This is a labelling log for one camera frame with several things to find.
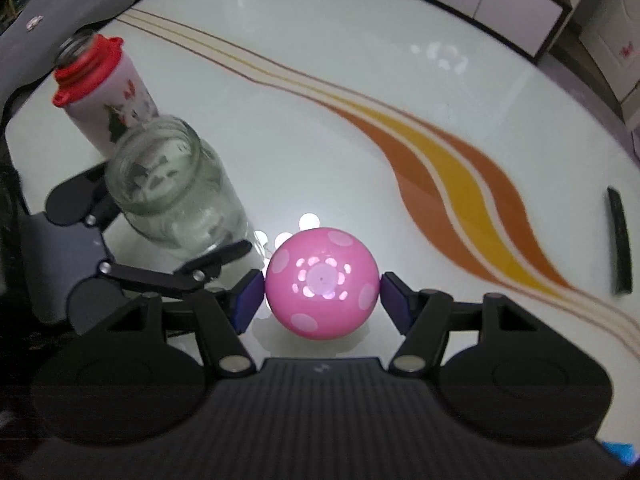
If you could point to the pink spotted ball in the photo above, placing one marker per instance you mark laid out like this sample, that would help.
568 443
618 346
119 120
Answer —
320 285

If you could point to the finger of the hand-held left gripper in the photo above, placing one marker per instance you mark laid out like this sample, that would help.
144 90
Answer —
150 280
70 200

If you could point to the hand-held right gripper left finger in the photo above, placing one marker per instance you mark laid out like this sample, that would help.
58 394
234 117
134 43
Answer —
247 300

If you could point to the white door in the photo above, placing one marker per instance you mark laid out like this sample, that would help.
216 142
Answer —
612 25

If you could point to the blue wrapper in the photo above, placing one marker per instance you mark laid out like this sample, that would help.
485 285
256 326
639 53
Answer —
622 452

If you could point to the clear glass bottle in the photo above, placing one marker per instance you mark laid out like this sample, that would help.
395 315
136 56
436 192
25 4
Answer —
175 195

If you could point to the red and white thermos bottle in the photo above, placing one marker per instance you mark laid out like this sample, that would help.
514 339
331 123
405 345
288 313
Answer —
107 95

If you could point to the grey seat cushion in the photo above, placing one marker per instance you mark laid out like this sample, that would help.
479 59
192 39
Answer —
75 5

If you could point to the white television cabinet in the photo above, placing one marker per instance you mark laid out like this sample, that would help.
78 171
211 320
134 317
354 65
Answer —
525 5

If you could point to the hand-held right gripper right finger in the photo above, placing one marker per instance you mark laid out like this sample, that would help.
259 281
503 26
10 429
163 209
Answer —
395 300

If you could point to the black remote control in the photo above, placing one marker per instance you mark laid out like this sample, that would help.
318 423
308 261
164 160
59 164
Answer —
620 245

